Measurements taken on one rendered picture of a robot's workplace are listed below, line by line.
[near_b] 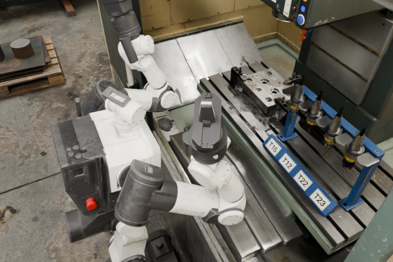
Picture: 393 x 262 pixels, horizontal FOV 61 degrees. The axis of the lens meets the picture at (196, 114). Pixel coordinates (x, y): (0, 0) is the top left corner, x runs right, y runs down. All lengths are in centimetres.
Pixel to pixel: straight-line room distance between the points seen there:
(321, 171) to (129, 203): 102
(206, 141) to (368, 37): 141
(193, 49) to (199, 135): 196
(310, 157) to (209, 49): 127
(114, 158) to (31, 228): 176
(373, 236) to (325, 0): 87
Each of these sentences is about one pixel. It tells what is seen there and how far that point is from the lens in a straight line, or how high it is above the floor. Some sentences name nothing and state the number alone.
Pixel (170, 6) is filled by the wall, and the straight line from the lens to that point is 251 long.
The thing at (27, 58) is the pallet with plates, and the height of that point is 23.
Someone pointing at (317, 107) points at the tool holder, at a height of 126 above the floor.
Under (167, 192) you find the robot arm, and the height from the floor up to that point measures 137.
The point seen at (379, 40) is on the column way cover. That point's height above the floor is 131.
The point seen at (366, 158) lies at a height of 122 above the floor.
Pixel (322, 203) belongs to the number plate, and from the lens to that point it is 153.
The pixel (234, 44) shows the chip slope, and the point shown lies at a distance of 271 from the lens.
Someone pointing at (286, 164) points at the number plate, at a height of 93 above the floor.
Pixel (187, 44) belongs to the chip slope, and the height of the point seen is 82.
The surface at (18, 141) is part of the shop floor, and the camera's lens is 333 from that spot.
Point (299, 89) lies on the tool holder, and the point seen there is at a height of 127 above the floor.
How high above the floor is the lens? 214
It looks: 42 degrees down
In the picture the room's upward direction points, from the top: straight up
